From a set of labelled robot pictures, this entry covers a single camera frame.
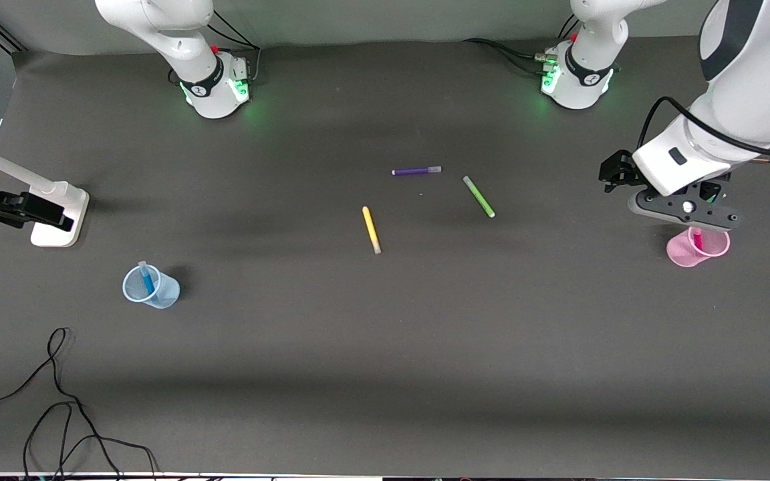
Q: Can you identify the white stand with flat base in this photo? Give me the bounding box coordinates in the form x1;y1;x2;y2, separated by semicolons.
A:
0;136;90;249

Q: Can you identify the translucent pink plastic cup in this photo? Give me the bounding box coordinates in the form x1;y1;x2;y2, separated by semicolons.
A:
666;227;732;269

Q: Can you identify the green marker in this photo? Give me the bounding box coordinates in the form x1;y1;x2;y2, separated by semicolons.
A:
463;175;497;219

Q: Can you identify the translucent blue plastic cup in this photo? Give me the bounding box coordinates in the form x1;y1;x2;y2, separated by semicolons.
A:
122;263;181;310

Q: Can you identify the yellow marker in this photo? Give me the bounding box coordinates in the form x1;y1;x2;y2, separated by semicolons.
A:
362;206;383;255

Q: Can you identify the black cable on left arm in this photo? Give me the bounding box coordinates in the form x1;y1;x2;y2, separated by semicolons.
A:
636;96;770;160

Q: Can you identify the thin black loose cable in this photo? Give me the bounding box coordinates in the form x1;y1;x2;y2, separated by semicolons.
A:
0;327;122;481
22;401;160;481

